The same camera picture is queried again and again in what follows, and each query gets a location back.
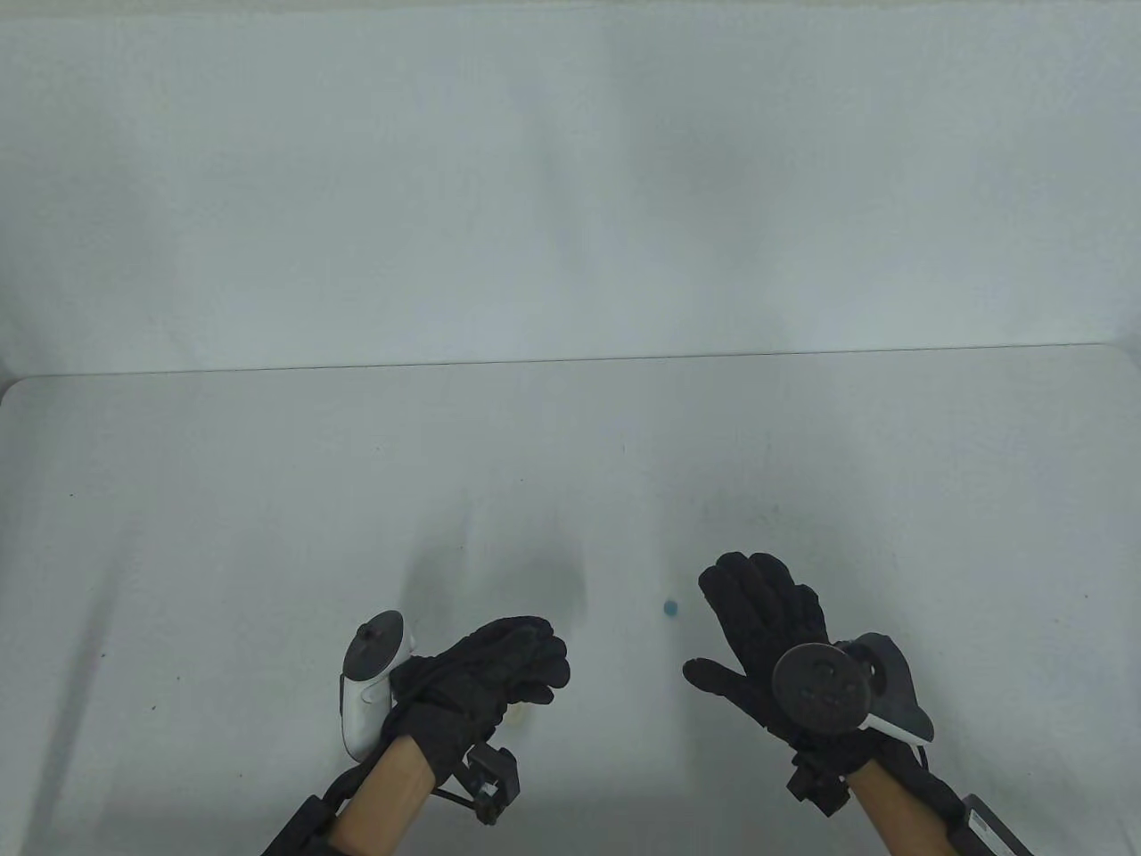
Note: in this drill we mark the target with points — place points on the white plasticine disc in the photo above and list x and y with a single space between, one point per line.
522 711

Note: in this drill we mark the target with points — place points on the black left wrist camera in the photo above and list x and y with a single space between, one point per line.
495 776

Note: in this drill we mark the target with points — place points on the grey white controller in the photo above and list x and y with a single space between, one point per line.
365 704
820 688

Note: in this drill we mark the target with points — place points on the grey white left controller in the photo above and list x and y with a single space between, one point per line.
365 704

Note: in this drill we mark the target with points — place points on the grey white right controller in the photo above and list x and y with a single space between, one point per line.
820 688

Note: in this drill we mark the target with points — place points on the black right forearm box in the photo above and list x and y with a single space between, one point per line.
989 831

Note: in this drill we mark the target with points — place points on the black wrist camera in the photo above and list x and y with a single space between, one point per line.
816 786
495 776

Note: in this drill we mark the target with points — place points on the person's right forearm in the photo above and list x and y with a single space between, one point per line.
896 816

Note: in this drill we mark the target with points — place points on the black left forearm box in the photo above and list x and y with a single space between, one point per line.
299 827

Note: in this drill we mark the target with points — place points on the person's left forearm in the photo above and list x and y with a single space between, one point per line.
388 794

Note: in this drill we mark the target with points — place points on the person's right hand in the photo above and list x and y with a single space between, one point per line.
758 615

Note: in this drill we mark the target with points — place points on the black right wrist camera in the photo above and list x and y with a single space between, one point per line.
816 786

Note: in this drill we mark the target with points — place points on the person's left hand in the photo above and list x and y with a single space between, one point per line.
481 664

